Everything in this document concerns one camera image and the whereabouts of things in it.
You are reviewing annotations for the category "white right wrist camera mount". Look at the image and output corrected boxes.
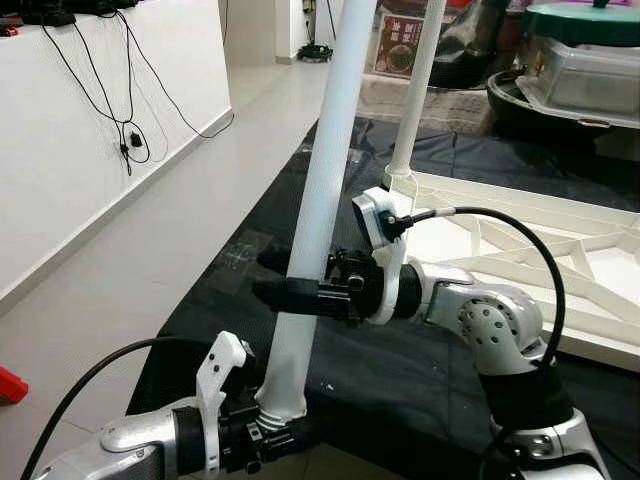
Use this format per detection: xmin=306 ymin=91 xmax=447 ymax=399
xmin=352 ymin=187 xmax=416 ymax=326

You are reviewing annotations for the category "green round lid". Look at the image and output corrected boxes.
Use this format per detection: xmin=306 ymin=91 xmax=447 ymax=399
xmin=522 ymin=0 xmax=640 ymax=49

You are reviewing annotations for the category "black wire wall rack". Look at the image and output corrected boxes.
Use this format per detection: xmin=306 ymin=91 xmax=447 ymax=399
xmin=0 ymin=0 xmax=136 ymax=29

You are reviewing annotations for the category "black round basin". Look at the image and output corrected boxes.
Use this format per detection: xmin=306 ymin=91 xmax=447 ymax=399
xmin=487 ymin=70 xmax=640 ymax=161

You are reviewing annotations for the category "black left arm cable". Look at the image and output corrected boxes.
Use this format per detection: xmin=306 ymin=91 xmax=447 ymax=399
xmin=20 ymin=335 xmax=216 ymax=480

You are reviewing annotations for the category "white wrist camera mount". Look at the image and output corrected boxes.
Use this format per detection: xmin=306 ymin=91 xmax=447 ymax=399
xmin=195 ymin=330 xmax=249 ymax=471
xmin=352 ymin=187 xmax=416 ymax=326

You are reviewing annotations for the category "white plastic table leg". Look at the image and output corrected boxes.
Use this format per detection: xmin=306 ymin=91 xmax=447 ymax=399
xmin=255 ymin=0 xmax=381 ymax=426
xmin=385 ymin=0 xmax=448 ymax=193

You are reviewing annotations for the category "patterned bench cloth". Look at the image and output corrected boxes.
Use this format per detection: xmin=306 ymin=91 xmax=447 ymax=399
xmin=355 ymin=70 xmax=496 ymax=136

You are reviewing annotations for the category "clear plastic container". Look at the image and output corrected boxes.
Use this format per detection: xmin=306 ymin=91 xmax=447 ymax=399
xmin=520 ymin=42 xmax=640 ymax=126

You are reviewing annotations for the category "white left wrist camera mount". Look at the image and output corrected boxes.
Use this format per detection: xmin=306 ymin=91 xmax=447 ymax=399
xmin=195 ymin=330 xmax=249 ymax=471

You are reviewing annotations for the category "black wall cable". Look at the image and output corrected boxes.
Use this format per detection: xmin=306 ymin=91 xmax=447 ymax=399
xmin=40 ymin=20 xmax=151 ymax=176
xmin=120 ymin=15 xmax=236 ymax=141

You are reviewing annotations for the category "black tablecloth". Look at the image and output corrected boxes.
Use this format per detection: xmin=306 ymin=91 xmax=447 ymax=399
xmin=128 ymin=118 xmax=640 ymax=480

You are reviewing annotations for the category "white plastic table top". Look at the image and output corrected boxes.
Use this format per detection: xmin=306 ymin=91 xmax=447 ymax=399
xmin=383 ymin=168 xmax=640 ymax=371

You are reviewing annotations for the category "small red object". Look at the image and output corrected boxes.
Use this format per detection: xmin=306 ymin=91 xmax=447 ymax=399
xmin=0 ymin=365 xmax=29 ymax=406

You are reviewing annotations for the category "orange lid storage box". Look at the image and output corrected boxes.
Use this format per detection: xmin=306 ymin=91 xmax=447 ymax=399
xmin=372 ymin=0 xmax=421 ymax=79

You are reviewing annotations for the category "floor mop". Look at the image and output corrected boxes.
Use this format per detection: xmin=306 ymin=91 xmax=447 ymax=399
xmin=298 ymin=0 xmax=336 ymax=63

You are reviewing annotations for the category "crumpled clear tape patch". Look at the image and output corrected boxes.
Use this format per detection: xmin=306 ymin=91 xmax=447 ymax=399
xmin=225 ymin=230 xmax=276 ymax=273

